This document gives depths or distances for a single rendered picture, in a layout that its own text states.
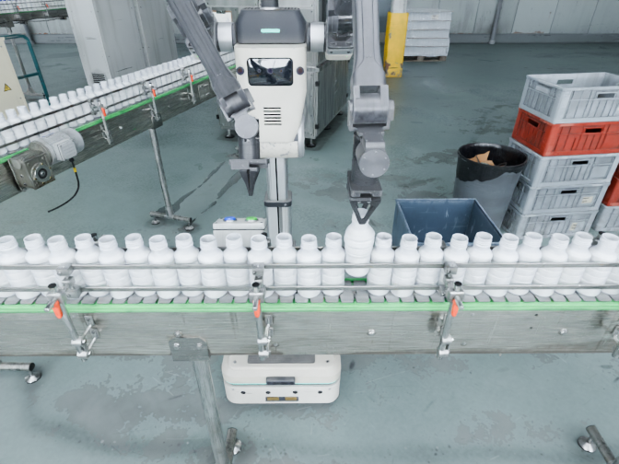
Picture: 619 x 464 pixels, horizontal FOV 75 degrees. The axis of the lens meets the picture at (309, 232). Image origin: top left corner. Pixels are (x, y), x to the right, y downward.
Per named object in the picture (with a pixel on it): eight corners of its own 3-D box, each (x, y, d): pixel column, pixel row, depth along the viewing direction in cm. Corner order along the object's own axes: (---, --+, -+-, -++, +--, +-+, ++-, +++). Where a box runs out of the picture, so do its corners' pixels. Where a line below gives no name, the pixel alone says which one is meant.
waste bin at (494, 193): (451, 248, 295) (470, 167, 260) (435, 216, 333) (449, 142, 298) (513, 248, 295) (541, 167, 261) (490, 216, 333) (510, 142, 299)
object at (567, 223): (513, 240, 303) (521, 214, 291) (487, 214, 337) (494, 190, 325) (589, 236, 309) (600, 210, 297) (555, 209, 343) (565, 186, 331)
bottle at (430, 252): (423, 279, 108) (433, 226, 99) (440, 291, 104) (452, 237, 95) (406, 286, 105) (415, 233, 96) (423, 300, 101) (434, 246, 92)
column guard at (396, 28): (383, 77, 782) (389, 13, 723) (379, 73, 816) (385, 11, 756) (403, 77, 783) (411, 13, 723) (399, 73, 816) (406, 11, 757)
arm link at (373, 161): (391, 96, 79) (347, 98, 79) (404, 113, 70) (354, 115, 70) (387, 153, 86) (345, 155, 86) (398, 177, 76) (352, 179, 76)
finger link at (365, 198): (373, 213, 95) (377, 177, 90) (378, 229, 89) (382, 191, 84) (344, 213, 95) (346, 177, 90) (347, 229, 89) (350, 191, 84)
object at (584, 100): (553, 124, 255) (565, 88, 243) (516, 106, 289) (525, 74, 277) (639, 120, 262) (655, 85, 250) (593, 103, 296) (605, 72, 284)
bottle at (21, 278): (12, 295, 102) (-17, 242, 93) (35, 283, 107) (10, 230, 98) (26, 304, 100) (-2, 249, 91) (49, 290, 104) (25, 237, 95)
